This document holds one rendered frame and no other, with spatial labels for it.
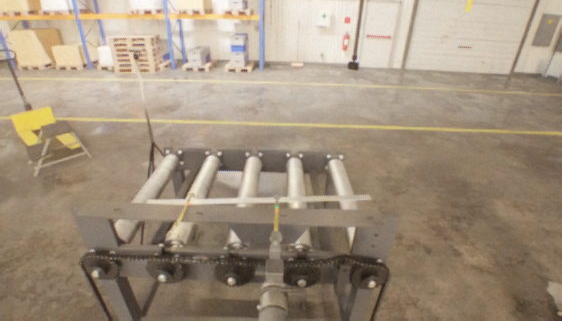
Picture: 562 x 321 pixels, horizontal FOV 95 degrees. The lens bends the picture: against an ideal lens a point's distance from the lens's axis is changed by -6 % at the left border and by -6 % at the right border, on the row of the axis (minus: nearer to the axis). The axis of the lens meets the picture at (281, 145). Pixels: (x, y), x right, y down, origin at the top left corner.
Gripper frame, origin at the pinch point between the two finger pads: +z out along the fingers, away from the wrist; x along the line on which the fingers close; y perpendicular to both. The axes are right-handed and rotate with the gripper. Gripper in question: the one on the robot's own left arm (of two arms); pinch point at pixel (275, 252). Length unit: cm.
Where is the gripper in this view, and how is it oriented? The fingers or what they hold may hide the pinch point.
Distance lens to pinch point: 95.7
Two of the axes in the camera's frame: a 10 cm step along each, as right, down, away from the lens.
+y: -10.0, -0.3, 0.0
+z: 0.1, -4.6, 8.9
